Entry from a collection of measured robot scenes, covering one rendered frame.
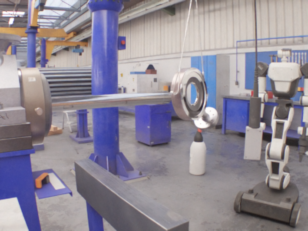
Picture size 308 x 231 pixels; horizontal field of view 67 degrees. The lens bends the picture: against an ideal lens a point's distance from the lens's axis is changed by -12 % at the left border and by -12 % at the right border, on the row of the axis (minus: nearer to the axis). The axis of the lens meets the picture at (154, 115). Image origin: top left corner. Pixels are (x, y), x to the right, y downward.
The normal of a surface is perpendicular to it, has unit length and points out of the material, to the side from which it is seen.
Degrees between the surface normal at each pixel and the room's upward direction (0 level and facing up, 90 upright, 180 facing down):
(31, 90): 63
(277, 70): 90
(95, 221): 90
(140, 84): 90
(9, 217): 0
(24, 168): 90
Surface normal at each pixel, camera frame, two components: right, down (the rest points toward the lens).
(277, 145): -0.59, -0.31
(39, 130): 0.50, 0.61
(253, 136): -0.36, 0.13
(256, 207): -0.65, 0.11
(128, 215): -0.81, 0.08
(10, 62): 0.41, -0.62
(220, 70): 0.56, 0.11
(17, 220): 0.00, -0.99
